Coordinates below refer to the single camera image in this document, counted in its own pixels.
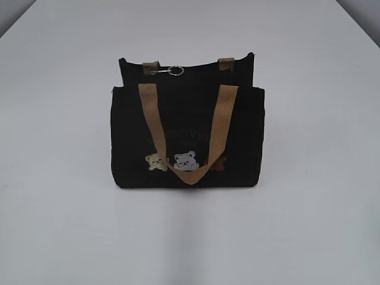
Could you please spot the black canvas tote bag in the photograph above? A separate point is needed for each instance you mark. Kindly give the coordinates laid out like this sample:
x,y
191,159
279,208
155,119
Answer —
x,y
187,97

